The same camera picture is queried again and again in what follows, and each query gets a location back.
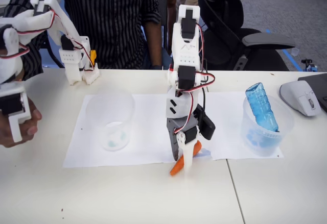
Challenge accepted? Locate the orange carrot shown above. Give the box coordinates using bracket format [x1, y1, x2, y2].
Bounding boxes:
[170, 141, 203, 177]

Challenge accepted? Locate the white leader arm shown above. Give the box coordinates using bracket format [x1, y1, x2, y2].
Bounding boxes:
[0, 0, 101, 143]

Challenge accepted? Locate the person's bare left forearm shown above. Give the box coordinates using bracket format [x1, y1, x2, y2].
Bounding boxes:
[146, 22, 165, 70]

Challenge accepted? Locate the right forearm in striped sleeve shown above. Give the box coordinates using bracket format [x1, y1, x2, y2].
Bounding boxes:
[2, 7, 49, 82]

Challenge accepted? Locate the blue plastic bottle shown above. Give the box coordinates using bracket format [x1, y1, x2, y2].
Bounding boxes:
[245, 82, 279, 133]

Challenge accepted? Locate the person's right hand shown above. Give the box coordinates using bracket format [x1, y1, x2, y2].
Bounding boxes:
[0, 97, 43, 148]

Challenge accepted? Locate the white paper sheet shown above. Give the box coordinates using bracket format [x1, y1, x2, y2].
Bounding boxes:
[176, 91, 284, 161]
[62, 94, 181, 169]

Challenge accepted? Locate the black webcam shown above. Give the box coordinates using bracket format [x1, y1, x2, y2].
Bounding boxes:
[193, 104, 216, 141]

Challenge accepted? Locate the clear plastic container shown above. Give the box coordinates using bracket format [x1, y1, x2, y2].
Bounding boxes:
[241, 95, 295, 157]
[85, 88, 136, 153]

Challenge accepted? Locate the black office chair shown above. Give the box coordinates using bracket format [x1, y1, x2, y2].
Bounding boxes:
[197, 0, 296, 71]

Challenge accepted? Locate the person in striped shirt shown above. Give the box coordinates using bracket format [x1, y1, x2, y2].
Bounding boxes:
[2, 0, 165, 70]

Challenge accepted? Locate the white vertical computer mouse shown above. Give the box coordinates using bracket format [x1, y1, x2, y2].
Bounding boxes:
[278, 80, 322, 117]

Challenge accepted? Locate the blue floor tape strip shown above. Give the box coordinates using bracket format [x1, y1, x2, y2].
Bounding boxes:
[282, 49, 300, 71]

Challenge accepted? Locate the small blue black device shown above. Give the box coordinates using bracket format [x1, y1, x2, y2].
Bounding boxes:
[300, 58, 319, 72]

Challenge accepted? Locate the black laptop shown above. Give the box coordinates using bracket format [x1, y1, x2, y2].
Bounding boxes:
[297, 72, 327, 114]

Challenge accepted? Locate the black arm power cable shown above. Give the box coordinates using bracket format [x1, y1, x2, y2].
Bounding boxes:
[46, 30, 65, 68]

